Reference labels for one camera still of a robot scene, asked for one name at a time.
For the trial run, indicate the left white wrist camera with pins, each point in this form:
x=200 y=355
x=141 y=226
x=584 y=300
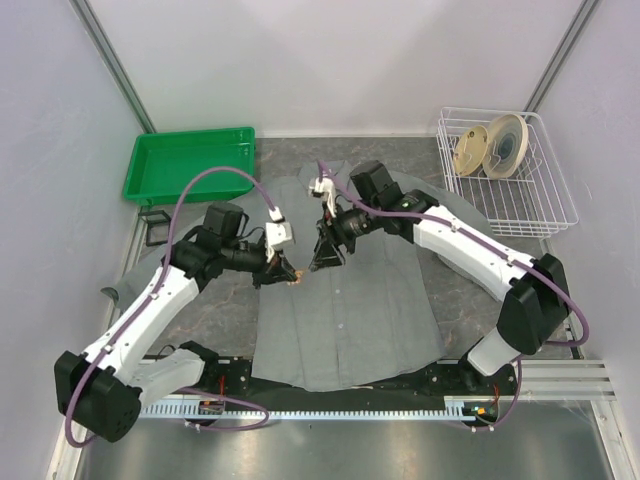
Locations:
x=279 y=234

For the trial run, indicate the blue-white cable duct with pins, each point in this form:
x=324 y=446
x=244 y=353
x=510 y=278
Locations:
x=194 y=408

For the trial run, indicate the beige plate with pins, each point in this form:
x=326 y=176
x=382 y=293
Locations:
x=470 y=150

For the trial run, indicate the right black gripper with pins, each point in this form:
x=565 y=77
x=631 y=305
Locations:
x=325 y=254

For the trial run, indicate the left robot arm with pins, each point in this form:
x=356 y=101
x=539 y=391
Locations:
x=105 y=388

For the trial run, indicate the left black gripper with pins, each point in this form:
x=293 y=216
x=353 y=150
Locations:
x=276 y=271

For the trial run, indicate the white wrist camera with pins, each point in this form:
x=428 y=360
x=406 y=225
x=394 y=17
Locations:
x=324 y=189
x=279 y=234

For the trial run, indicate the white wire basket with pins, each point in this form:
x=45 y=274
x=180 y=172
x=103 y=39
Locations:
x=534 y=202

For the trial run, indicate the green plastic tray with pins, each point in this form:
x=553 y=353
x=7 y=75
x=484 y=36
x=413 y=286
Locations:
x=162 y=164

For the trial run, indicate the beige bowl blue centre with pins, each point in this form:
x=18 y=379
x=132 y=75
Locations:
x=507 y=146

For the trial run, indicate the grey button shirt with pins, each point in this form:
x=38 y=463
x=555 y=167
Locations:
x=367 y=320

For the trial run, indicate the aluminium frame rail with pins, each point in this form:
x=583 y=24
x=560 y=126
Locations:
x=562 y=422

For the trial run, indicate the black box orange brooch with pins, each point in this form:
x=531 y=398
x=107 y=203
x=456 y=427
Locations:
x=157 y=222

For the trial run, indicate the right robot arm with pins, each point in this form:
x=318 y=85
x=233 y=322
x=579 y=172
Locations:
x=533 y=292

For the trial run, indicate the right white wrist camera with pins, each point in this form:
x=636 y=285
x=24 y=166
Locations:
x=324 y=189

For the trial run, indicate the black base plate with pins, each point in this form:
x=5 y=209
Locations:
x=426 y=387

